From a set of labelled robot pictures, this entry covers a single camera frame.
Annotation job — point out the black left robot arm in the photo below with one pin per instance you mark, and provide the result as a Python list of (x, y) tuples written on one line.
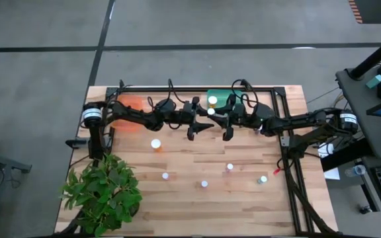
[(134, 115)]

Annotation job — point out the translucent green plastic bin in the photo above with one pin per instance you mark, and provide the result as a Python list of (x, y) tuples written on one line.
[(222, 96)]

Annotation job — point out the translucent orange plastic bin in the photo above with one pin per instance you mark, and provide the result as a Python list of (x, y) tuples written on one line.
[(131, 102)]

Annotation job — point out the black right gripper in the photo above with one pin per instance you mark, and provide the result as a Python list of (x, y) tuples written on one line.
[(235, 115)]

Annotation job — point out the orange pill bottle white cap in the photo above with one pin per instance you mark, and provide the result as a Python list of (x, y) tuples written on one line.
[(212, 100), (156, 143)]

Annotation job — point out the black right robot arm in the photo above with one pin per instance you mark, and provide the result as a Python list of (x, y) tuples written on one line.
[(293, 124)]

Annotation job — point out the small black floor object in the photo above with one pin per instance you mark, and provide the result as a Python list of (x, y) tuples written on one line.
[(364, 209)]

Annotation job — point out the clear plastic water bottle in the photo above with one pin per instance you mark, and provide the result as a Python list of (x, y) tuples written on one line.
[(356, 171)]

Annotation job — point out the black stand pole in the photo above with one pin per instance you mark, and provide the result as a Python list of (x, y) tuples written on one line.
[(375, 56)]

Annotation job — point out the white paper sheet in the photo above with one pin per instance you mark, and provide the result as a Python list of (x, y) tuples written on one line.
[(332, 173)]

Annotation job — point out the dark grey operator desk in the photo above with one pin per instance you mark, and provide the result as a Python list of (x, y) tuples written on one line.
[(365, 96)]

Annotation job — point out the pink pill bottle white cap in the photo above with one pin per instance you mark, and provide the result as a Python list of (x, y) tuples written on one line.
[(165, 176), (229, 166), (204, 183)]

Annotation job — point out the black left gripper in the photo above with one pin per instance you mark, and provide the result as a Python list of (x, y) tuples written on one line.
[(188, 115)]

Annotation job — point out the small teal box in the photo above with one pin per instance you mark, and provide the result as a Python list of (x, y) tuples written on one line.
[(375, 81)]

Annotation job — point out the green leafy potted plant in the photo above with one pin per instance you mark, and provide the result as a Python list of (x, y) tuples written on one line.
[(101, 195)]

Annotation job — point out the black mat with striped edges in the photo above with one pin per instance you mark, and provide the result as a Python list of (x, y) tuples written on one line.
[(374, 10)]

